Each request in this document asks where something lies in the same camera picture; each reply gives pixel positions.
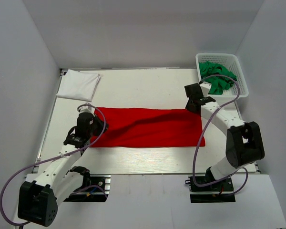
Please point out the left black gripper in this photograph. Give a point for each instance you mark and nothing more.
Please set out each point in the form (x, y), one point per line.
(100, 123)

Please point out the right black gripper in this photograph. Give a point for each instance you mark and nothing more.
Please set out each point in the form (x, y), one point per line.
(187, 107)

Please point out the red t shirt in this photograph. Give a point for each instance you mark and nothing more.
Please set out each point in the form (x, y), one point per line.
(144, 128)

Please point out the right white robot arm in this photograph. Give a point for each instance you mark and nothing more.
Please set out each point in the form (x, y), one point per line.
(244, 143)

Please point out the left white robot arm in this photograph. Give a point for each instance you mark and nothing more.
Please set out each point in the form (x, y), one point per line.
(39, 200)

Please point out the green t shirt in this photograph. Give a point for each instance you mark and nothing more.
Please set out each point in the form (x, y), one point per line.
(218, 84)

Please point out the folded white t shirt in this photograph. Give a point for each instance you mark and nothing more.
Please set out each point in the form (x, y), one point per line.
(78, 86)

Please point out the white plastic basket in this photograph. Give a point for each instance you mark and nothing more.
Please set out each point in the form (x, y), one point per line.
(231, 62)

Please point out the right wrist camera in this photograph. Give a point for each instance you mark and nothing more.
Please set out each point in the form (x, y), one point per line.
(205, 87)

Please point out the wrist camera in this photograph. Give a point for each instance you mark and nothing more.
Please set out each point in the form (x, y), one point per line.
(85, 108)
(205, 87)

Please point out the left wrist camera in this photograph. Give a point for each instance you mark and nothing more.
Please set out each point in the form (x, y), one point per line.
(85, 108)

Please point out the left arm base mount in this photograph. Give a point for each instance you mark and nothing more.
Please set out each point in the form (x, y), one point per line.
(92, 190)

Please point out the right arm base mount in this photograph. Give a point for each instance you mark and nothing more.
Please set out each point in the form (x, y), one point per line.
(221, 192)

